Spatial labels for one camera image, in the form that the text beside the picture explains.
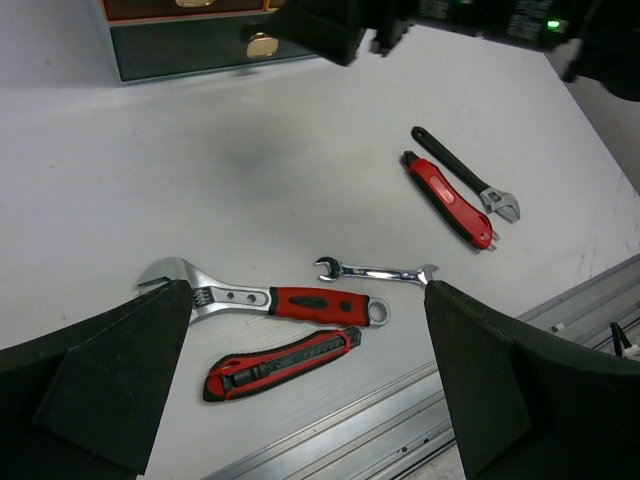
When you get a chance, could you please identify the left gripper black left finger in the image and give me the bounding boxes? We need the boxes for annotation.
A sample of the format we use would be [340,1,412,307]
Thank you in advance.
[1,280,192,479]

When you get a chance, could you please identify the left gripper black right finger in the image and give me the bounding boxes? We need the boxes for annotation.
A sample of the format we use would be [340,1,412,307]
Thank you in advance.
[424,281,639,479]

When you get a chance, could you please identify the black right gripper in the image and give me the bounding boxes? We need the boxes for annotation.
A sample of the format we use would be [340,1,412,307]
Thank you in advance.
[269,0,639,102]

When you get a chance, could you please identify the red black utility knife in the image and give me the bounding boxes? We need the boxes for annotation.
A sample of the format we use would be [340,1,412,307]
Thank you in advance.
[202,327,362,403]

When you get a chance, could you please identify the red handled adjustable wrench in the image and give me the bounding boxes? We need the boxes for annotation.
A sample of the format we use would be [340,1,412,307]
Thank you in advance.
[137,257,391,327]

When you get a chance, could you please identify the chrome open-end wrench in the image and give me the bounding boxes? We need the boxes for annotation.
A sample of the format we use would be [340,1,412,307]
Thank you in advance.
[314,256,440,286]

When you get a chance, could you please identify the black handled adjustable wrench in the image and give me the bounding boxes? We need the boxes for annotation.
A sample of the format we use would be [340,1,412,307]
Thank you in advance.
[411,126,521,223]

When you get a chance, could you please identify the dark bottom drawer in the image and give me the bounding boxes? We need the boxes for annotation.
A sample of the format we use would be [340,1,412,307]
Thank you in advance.
[110,17,312,82]

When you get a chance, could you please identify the teal drawer cabinet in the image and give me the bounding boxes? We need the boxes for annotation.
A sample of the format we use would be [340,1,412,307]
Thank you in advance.
[89,0,314,83]

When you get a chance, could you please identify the aluminium rail frame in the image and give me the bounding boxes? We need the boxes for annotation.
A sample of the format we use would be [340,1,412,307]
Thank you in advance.
[211,257,639,479]

